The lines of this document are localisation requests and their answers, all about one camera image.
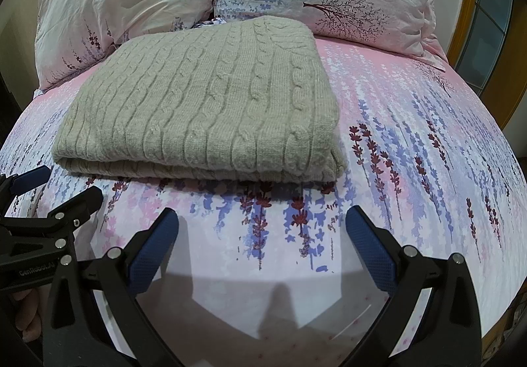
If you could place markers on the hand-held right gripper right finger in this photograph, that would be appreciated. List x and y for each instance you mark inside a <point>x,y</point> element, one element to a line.
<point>370,251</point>

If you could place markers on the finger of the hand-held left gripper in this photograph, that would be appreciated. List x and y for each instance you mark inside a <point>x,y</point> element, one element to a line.
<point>31,179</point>
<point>80,206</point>

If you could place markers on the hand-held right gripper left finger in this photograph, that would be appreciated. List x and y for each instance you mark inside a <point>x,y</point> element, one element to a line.
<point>154,247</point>

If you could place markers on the person's left hand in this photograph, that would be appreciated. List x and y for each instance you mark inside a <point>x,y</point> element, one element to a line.
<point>29,317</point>

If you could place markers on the pink floral bed sheet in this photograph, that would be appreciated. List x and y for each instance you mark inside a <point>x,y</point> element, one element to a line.
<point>411,144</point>

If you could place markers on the wooden framed glass door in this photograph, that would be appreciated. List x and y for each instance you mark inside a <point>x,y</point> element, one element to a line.
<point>490,21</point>

